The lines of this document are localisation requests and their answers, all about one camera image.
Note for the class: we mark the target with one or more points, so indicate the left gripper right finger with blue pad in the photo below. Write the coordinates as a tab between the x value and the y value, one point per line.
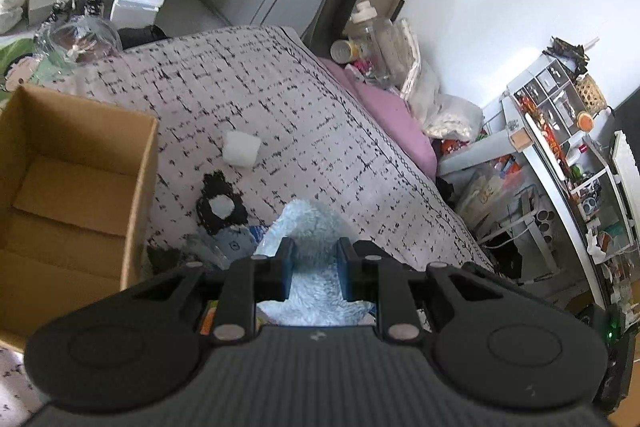
367	273

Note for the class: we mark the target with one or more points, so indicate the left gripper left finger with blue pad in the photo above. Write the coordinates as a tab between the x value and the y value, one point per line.
246	283

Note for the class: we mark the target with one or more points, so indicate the grey blue patterned pouch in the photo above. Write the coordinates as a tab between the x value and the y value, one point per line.
220	250

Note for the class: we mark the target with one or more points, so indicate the black lace white item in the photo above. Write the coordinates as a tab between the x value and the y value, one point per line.
219	207

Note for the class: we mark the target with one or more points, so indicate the white foam cube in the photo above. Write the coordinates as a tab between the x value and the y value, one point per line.
240	149

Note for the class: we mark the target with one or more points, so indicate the brown cardboard box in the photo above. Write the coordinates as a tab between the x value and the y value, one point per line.
77	184

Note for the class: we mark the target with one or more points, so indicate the hamburger plush toy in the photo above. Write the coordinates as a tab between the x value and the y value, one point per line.
208	318

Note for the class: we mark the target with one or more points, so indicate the pink pillow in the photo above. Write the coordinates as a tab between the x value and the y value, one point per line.
392	115

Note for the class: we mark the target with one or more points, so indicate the white black patterned bedspread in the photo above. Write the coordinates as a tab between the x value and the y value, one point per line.
318	142

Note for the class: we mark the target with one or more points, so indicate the clear plastic bottle white cap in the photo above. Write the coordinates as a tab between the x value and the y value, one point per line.
375	38

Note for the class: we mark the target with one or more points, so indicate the paper cup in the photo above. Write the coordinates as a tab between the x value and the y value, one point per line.
344	51

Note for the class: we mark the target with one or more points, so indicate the white desk shelf unit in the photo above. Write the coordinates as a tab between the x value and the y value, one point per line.
547	203

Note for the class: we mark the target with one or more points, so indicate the clear plastic bag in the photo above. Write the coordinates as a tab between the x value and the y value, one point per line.
81	40

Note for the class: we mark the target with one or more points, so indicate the white small bin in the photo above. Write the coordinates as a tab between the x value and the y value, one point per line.
135	13

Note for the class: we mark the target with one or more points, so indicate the green cartoon leaf mat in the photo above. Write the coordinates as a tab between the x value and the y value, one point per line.
22	62

